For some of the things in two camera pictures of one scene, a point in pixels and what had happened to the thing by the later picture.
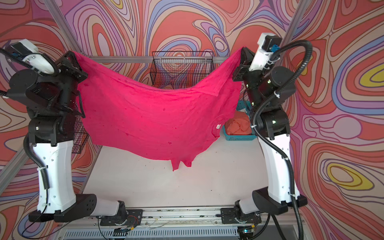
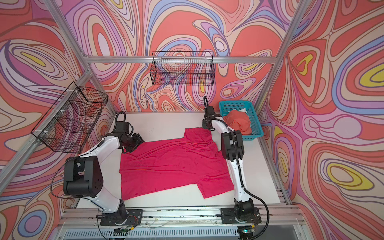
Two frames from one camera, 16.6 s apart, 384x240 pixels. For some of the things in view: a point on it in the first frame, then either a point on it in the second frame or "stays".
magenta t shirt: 127,117 -> 189,163
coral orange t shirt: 240,124 stays
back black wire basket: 178,70 stays
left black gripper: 74,69 -> 139,139
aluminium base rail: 197,223 stays
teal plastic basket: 243,106 stays
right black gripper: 244,64 -> 205,124
